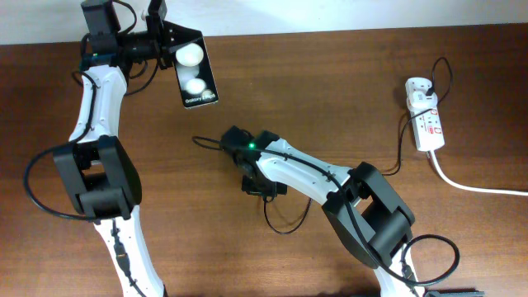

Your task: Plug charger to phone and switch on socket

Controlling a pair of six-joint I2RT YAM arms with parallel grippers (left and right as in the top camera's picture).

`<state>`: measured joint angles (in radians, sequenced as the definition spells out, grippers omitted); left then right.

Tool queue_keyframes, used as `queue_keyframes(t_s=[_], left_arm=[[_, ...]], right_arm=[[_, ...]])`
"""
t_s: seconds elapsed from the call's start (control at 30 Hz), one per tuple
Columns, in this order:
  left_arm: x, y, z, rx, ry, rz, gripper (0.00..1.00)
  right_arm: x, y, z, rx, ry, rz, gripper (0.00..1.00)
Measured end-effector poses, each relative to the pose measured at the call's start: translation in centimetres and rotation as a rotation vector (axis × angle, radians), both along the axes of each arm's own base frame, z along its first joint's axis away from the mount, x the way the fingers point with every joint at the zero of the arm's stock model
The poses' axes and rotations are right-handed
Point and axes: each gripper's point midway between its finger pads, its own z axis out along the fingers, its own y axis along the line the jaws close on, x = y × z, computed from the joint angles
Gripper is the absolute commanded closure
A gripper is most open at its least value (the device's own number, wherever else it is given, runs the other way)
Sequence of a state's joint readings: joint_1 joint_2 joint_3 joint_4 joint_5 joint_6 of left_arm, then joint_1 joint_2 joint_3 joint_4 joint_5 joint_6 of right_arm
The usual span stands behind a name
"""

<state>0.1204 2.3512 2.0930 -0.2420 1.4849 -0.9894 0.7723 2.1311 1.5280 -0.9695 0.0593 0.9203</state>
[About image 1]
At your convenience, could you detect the black Galaxy smartphone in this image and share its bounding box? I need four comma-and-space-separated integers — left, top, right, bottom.
174, 38, 219, 109

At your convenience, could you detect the black charger cable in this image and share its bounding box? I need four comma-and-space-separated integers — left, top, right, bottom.
262, 56, 454, 235

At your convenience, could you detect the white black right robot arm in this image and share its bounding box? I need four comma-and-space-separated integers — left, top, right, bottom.
221, 126, 425, 296

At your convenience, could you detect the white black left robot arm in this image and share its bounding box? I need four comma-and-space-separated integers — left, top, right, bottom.
53, 1, 219, 296

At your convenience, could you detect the white power strip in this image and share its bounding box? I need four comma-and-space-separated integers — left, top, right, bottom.
408, 101, 445, 152

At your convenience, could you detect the white power strip cord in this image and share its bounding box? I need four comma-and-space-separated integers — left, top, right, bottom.
427, 149, 528, 197

